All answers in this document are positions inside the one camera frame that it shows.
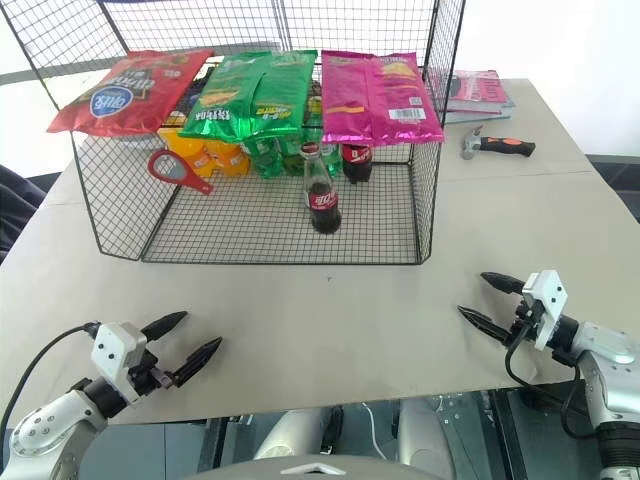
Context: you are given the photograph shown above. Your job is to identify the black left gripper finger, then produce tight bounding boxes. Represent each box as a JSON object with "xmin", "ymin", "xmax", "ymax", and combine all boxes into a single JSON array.
[
  {"xmin": 141, "ymin": 310, "xmax": 190, "ymax": 344},
  {"xmin": 172, "ymin": 336, "xmax": 224, "ymax": 389}
]

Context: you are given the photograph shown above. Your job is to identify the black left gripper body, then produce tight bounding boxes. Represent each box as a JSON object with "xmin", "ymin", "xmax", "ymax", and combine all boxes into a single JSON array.
[{"xmin": 127, "ymin": 350, "xmax": 178, "ymax": 397}]

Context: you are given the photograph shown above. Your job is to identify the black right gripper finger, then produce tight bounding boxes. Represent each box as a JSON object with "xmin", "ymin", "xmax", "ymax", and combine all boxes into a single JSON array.
[
  {"xmin": 456, "ymin": 305, "xmax": 512, "ymax": 346},
  {"xmin": 480, "ymin": 271, "xmax": 526, "ymax": 297}
]

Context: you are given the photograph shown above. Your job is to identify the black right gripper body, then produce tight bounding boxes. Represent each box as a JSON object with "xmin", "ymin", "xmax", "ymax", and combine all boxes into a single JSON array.
[{"xmin": 506, "ymin": 293, "xmax": 543, "ymax": 347}]

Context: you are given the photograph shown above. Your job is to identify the red bottle opener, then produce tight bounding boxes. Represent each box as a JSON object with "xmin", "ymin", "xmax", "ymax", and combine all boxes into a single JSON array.
[{"xmin": 146, "ymin": 148, "xmax": 216, "ymax": 197}]

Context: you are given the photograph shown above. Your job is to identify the small plastic cola bottle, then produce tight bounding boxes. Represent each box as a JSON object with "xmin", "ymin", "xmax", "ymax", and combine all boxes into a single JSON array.
[{"xmin": 340, "ymin": 142, "xmax": 375, "ymax": 186}]

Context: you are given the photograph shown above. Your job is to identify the green soda bottle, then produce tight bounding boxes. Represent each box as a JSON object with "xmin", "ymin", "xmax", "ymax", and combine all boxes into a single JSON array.
[
  {"xmin": 280, "ymin": 127, "xmax": 343, "ymax": 177},
  {"xmin": 243, "ymin": 135, "xmax": 286, "ymax": 181}
]

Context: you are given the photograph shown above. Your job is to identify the glass cola bottle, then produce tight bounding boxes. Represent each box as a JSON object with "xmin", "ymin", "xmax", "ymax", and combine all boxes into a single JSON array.
[{"xmin": 300, "ymin": 141, "xmax": 344, "ymax": 236}]

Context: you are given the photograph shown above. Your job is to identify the silver robot left leg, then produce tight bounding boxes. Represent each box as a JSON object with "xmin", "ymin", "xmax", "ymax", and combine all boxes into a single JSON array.
[{"xmin": 251, "ymin": 408, "xmax": 335, "ymax": 464}]

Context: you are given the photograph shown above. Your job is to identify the silver robot leg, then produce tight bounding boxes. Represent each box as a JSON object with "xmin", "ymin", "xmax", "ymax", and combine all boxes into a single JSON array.
[
  {"xmin": 251, "ymin": 408, "xmax": 335, "ymax": 464},
  {"xmin": 396, "ymin": 398, "xmax": 455, "ymax": 472}
]

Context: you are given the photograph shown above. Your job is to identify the silver robot right leg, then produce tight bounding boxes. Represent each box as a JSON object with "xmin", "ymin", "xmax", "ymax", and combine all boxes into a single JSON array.
[{"xmin": 396, "ymin": 398, "xmax": 455, "ymax": 472}]

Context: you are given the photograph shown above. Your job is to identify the grey robot torso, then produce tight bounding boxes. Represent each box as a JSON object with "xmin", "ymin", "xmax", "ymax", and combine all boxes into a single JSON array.
[{"xmin": 183, "ymin": 451, "xmax": 454, "ymax": 480}]

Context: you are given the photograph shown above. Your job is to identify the grey blue book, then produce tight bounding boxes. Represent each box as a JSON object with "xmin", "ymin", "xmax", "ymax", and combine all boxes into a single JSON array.
[{"xmin": 441, "ymin": 102, "xmax": 515, "ymax": 126}]

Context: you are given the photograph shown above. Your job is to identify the dark rounded object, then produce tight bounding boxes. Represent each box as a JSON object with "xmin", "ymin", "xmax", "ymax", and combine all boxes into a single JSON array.
[{"xmin": 0, "ymin": 163, "xmax": 45, "ymax": 267}]

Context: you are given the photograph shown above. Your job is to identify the red cover book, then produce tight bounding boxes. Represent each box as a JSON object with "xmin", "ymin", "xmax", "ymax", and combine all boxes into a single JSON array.
[{"xmin": 443, "ymin": 69, "xmax": 517, "ymax": 115}]

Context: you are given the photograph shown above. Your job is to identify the black yellow snack bag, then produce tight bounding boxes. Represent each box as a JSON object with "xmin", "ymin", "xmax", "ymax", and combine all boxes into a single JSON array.
[{"xmin": 163, "ymin": 65, "xmax": 217, "ymax": 132}]

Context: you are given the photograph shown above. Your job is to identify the pink chip bag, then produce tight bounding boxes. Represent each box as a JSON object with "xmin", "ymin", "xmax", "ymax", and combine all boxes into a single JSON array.
[{"xmin": 319, "ymin": 48, "xmax": 446, "ymax": 148}]

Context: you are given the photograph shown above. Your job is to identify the red chip bag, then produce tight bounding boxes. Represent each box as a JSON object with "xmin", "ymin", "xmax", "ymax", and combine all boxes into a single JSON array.
[{"xmin": 46, "ymin": 48, "xmax": 217, "ymax": 139}]

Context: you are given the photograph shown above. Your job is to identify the green chip bag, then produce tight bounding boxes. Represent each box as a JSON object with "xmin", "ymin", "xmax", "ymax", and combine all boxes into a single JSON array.
[{"xmin": 177, "ymin": 48, "xmax": 319, "ymax": 145}]

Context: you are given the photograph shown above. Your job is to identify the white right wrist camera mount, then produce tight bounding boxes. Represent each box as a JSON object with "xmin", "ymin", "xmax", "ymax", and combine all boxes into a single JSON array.
[{"xmin": 521, "ymin": 269, "xmax": 570, "ymax": 352}]

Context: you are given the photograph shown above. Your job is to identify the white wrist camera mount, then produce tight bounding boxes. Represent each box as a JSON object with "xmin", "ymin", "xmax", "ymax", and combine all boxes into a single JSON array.
[
  {"xmin": 91, "ymin": 322, "xmax": 149, "ymax": 404},
  {"xmin": 521, "ymin": 269, "xmax": 570, "ymax": 352}
]

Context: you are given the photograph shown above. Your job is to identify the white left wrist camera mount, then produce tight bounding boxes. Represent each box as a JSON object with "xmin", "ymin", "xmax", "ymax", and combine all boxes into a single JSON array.
[{"xmin": 91, "ymin": 322, "xmax": 149, "ymax": 404}]

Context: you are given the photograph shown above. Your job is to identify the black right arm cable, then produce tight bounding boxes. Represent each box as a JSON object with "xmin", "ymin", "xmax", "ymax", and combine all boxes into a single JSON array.
[{"xmin": 504, "ymin": 323, "xmax": 597, "ymax": 442}]

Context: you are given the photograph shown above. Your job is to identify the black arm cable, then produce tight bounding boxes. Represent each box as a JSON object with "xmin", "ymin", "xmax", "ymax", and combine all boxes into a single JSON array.
[
  {"xmin": 0, "ymin": 323, "xmax": 99, "ymax": 441},
  {"xmin": 504, "ymin": 323, "xmax": 597, "ymax": 442}
]

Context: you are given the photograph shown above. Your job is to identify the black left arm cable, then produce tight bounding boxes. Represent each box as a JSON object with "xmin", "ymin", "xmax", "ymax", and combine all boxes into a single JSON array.
[{"xmin": 0, "ymin": 323, "xmax": 99, "ymax": 441}]

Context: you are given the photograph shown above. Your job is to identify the black wire mesh rack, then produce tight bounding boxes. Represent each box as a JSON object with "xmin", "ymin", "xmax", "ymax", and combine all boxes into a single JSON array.
[{"xmin": 0, "ymin": 0, "xmax": 469, "ymax": 267}]

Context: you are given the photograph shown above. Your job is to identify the hammer with black orange handle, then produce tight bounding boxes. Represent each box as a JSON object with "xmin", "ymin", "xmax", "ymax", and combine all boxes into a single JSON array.
[{"xmin": 460, "ymin": 125, "xmax": 538, "ymax": 162}]

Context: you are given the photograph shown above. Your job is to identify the white thin cable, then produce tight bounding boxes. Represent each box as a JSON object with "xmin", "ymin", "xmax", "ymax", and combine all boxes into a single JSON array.
[{"xmin": 359, "ymin": 401, "xmax": 390, "ymax": 462}]

